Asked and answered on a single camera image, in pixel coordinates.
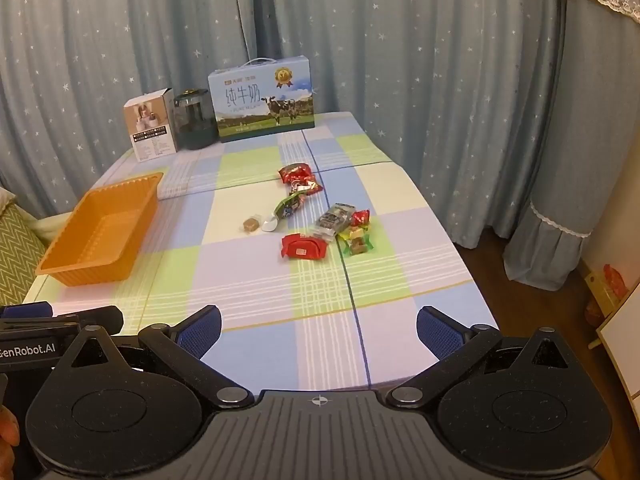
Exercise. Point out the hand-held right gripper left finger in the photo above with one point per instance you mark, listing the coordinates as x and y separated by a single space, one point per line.
197 332

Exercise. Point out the green snack packet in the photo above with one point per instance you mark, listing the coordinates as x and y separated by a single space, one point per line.
291 205

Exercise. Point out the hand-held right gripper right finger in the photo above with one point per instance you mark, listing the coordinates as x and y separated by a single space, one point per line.
440 332

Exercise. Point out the red date snack packet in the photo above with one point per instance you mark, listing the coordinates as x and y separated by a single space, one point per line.
295 173

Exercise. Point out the brown cube candy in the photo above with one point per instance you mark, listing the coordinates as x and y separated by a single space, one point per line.
250 225

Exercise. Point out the dark green glass jar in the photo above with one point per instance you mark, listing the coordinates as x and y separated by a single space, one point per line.
196 122

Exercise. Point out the green wrapped candy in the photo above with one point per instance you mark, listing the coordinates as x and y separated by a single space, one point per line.
358 246
354 233

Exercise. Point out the cloth cover with lace trim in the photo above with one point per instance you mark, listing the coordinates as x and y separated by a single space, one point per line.
585 135

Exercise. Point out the white board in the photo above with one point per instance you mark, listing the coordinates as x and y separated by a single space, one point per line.
622 355

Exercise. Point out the white round candy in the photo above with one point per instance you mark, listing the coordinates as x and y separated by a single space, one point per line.
269 224

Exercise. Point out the white product box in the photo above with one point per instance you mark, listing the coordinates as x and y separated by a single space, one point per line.
150 130

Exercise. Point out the person's left hand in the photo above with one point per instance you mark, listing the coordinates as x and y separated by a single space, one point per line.
7 435

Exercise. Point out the yellow wooden stool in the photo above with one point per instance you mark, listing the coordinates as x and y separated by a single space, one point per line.
600 292

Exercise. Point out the checked tablecloth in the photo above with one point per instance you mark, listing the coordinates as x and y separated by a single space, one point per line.
260 285

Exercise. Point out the blue milk carton box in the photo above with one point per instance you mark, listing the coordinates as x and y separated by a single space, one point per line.
262 100

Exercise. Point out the beige cloth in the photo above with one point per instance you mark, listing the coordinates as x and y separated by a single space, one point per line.
5 196

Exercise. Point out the green patterned cushion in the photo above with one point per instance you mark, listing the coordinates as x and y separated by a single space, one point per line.
17 245

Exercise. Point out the flat red snack packet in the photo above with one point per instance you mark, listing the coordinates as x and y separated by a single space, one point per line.
303 247

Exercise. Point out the red white wrapped candy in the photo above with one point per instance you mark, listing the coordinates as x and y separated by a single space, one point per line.
291 189

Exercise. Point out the blue star curtain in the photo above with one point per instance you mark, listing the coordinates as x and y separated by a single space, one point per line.
100 50
425 70

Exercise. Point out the red bag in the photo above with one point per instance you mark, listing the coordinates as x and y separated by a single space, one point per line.
616 280

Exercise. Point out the orange plastic tray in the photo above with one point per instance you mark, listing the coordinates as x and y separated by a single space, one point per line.
100 240

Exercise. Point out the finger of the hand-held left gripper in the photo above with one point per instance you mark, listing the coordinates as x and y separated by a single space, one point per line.
95 317
30 310

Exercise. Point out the red gold candy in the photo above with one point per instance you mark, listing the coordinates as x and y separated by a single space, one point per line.
309 187

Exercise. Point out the clear packet of dark snack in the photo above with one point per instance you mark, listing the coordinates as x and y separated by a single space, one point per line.
340 212
327 226

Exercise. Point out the small red candy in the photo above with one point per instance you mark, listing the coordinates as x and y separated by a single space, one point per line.
361 217

